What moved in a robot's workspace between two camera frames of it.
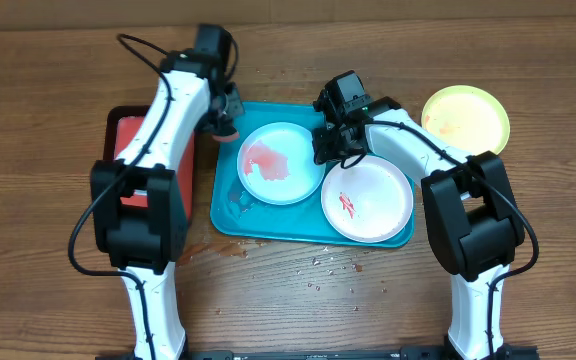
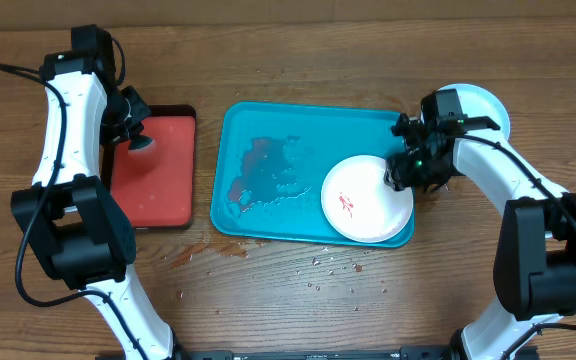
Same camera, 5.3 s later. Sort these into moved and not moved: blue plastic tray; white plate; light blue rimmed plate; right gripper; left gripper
Moved: left gripper; right gripper; light blue rimmed plate
Not moved: white plate; blue plastic tray
